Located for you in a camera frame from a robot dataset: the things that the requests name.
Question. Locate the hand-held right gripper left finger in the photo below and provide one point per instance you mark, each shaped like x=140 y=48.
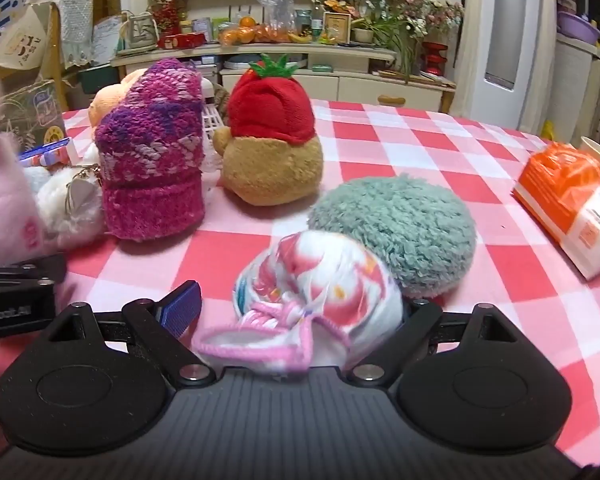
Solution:
x=182 y=310

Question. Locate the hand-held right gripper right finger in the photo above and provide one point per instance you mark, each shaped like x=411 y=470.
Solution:
x=422 y=317

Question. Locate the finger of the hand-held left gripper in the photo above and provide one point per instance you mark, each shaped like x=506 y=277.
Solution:
x=30 y=270

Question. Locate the white pink floral cloth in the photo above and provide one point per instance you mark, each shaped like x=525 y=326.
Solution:
x=325 y=285

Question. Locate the blue small carton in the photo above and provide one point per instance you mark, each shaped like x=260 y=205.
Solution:
x=50 y=152

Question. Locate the magenta knitted sock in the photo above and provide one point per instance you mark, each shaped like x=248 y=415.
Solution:
x=150 y=160

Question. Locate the printed cardboard box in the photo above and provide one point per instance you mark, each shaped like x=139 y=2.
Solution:
x=30 y=110

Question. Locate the bear plush with strawberry hat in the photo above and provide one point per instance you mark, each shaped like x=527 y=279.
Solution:
x=270 y=155

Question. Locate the orange cloth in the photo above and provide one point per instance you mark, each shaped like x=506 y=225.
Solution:
x=105 y=102

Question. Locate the pink plush toy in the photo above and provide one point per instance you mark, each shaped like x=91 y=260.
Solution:
x=0 y=200

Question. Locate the green fluffy round cushion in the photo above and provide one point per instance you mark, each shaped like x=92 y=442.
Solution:
x=405 y=225

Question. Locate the red white checkered tablecloth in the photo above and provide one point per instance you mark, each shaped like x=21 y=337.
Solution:
x=430 y=150

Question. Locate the orange tissue packet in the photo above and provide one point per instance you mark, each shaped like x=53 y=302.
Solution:
x=565 y=200

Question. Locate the green plastic bin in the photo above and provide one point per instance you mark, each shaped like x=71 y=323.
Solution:
x=97 y=77

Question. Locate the wooden chair with embroidered cloth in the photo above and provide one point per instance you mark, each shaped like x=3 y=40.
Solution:
x=22 y=40

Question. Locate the cream television cabinet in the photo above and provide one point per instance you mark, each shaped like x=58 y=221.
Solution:
x=360 y=87

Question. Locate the white lace cloth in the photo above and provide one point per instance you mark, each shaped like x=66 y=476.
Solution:
x=75 y=25

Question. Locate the red lacquer stand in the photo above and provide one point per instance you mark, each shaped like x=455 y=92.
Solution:
x=435 y=57

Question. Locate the glass kettle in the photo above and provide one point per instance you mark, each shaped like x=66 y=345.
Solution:
x=139 y=32

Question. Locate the red gift box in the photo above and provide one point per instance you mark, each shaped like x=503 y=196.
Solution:
x=182 y=40

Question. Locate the pile of oranges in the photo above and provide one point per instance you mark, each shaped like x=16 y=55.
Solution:
x=245 y=34

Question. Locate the red berry branch bouquet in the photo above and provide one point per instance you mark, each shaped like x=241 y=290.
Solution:
x=166 y=12

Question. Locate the potted flower plant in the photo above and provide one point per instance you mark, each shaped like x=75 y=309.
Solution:
x=400 y=25

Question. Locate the white standing air conditioner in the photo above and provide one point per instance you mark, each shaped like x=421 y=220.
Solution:
x=505 y=35

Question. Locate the bunch of bananas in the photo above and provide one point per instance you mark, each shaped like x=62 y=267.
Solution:
x=300 y=38

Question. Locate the clear plastic bag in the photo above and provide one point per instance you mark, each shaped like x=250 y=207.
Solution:
x=277 y=2

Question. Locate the purple plastic basin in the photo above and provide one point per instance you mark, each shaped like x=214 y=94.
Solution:
x=577 y=27

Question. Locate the wooden picture frame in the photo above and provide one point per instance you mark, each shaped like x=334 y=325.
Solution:
x=336 y=27

